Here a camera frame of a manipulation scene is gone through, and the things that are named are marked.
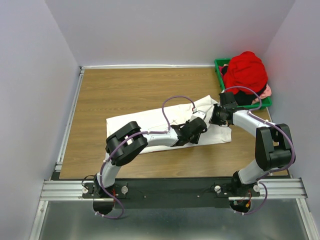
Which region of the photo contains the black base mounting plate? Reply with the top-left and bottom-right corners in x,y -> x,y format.
82,177 -> 260,214

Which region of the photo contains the white t shirt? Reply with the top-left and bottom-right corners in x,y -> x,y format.
106,95 -> 232,149

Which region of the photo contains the green plastic bin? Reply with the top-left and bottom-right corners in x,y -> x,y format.
214,58 -> 272,109

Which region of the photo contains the pink t shirt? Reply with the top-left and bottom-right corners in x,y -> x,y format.
219,64 -> 272,106

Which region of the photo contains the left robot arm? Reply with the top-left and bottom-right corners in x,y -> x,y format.
93,117 -> 208,198

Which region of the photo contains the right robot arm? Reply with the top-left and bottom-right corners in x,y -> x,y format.
209,91 -> 296,196

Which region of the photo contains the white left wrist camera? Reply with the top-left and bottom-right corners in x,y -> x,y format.
190,107 -> 207,121

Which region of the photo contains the aluminium frame rail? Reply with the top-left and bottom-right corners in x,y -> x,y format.
40,178 -> 307,201

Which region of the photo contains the red t shirt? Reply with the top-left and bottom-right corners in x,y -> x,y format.
222,51 -> 268,95

